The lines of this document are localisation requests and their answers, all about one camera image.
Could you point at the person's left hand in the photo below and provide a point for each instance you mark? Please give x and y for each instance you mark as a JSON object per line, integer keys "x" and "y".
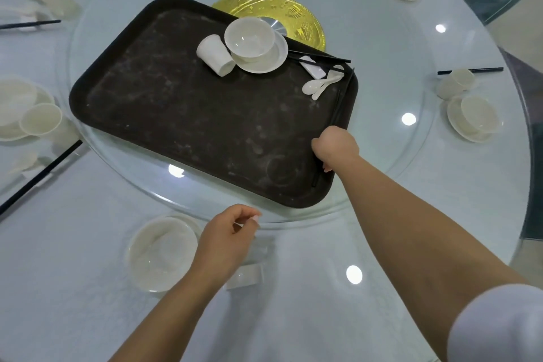
{"x": 225, "y": 247}

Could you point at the white round table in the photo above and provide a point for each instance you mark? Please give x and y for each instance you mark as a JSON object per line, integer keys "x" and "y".
{"x": 466, "y": 204}

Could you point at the person's left forearm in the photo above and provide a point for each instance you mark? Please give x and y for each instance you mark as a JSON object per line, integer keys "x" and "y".
{"x": 169, "y": 323}

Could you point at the gold turntable base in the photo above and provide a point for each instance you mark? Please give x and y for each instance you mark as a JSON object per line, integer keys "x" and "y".
{"x": 254, "y": 3}

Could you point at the white shirt sleeve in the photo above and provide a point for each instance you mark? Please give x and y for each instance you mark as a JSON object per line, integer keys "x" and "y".
{"x": 500, "y": 328}

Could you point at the glass lazy susan turntable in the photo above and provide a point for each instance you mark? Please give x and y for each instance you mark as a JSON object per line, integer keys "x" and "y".
{"x": 382, "y": 56}

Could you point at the person's right forearm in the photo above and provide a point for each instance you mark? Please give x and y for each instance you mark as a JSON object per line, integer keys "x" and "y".
{"x": 424, "y": 247}

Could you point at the black tray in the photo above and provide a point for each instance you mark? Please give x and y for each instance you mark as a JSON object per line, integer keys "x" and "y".
{"x": 169, "y": 120}

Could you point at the person's right hand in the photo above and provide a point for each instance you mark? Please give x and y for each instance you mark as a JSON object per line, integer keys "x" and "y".
{"x": 337, "y": 147}

